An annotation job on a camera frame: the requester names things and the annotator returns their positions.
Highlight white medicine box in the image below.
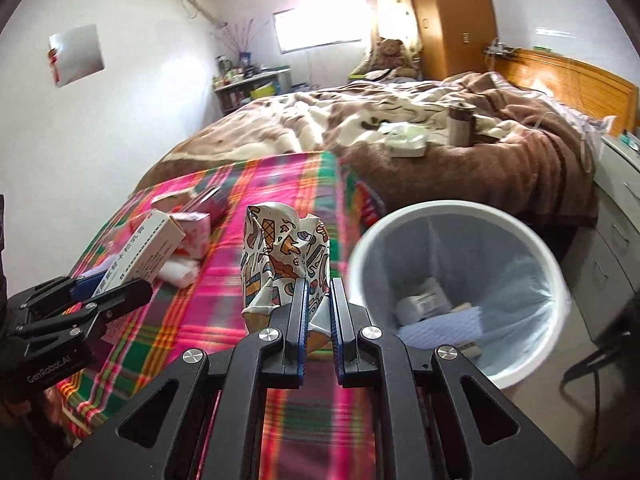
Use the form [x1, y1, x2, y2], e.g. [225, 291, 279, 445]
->
[93, 210, 184, 297]

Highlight white foam net sleeve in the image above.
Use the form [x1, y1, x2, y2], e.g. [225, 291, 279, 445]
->
[397, 307, 483, 350]

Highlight small white green box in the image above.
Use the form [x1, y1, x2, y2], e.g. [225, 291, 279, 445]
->
[395, 278, 454, 325]

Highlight printed paper wrapper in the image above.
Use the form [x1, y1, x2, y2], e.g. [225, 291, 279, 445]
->
[240, 202, 331, 353]

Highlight white trash bin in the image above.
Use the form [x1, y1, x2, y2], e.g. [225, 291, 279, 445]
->
[346, 200, 572, 389]

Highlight white folded tissue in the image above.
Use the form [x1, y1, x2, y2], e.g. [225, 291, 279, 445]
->
[157, 257, 200, 289]

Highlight strawberry milk carton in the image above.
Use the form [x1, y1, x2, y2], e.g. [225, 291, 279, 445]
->
[170, 211, 212, 260]

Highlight plaid pink green cloth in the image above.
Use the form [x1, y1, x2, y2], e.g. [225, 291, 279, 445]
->
[55, 152, 386, 479]

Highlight grey bin liner bag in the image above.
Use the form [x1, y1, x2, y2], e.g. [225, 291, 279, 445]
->
[362, 214, 554, 375]

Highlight cluttered grey shelf desk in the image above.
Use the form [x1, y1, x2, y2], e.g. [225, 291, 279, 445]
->
[213, 66, 292, 115]

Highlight white nightstand drawers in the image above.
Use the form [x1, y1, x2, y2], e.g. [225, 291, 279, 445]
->
[562, 136, 639, 342]

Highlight dried branches in vase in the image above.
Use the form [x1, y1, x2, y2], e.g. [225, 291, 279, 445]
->
[214, 18, 269, 67]

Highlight white tissue pack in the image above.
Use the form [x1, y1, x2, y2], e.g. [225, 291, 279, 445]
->
[378, 122, 430, 158]

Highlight brown patterned blanket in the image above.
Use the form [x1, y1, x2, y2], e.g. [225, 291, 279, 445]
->
[140, 72, 602, 226]

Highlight brown thermos cup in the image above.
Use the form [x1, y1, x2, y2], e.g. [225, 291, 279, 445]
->
[447, 102, 475, 148]

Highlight brown teddy bear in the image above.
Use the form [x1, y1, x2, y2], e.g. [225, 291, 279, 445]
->
[369, 38, 419, 79]

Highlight wooden headboard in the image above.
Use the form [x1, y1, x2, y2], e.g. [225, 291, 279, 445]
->
[487, 49, 639, 136]

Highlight patterned curtain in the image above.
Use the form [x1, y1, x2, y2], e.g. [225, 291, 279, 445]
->
[354, 0, 423, 74]

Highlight wooden wardrobe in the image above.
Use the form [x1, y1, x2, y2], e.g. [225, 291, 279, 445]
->
[412, 0, 498, 80]

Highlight wall poster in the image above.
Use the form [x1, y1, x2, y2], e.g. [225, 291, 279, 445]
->
[48, 25, 104, 88]

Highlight white charging cable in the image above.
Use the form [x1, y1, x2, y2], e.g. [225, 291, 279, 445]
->
[529, 109, 601, 176]

